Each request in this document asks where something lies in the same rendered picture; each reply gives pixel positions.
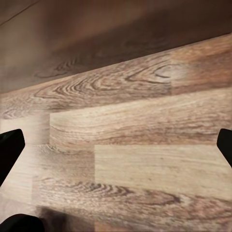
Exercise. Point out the bed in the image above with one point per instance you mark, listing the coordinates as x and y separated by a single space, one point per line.
45 40

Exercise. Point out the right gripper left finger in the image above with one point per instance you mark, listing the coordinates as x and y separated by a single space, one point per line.
12 144

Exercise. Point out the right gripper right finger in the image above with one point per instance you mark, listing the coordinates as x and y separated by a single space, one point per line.
224 143

